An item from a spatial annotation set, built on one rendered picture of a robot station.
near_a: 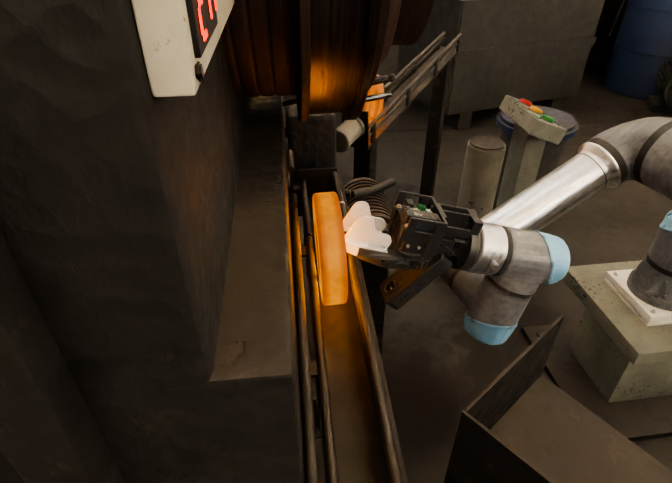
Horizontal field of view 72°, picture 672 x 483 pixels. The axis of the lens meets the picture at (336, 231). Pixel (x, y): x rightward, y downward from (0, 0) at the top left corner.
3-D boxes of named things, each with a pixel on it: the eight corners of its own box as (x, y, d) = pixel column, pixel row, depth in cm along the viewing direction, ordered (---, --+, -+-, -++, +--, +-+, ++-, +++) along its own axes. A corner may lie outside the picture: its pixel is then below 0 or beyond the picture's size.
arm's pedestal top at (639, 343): (662, 268, 138) (667, 257, 135) (756, 351, 111) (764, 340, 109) (560, 277, 134) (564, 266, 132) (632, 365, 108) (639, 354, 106)
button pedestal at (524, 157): (490, 280, 173) (529, 121, 138) (468, 242, 192) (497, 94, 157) (531, 277, 174) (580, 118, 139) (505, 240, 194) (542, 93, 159)
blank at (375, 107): (360, 143, 129) (371, 145, 128) (347, 110, 115) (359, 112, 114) (376, 97, 133) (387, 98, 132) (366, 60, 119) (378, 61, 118)
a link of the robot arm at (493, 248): (472, 253, 73) (492, 288, 67) (446, 249, 72) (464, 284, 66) (493, 214, 69) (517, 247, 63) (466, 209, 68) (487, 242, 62)
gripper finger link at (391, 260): (356, 232, 64) (414, 241, 66) (352, 243, 65) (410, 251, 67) (361, 253, 60) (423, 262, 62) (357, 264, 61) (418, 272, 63)
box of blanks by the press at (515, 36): (443, 134, 286) (463, -7, 242) (383, 93, 349) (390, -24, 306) (574, 112, 317) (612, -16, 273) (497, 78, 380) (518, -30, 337)
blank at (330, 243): (319, 247, 54) (348, 244, 54) (309, 171, 65) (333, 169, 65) (324, 328, 64) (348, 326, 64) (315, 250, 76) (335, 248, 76)
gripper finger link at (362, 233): (330, 202, 60) (396, 213, 63) (319, 238, 64) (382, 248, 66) (332, 215, 58) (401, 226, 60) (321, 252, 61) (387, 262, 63)
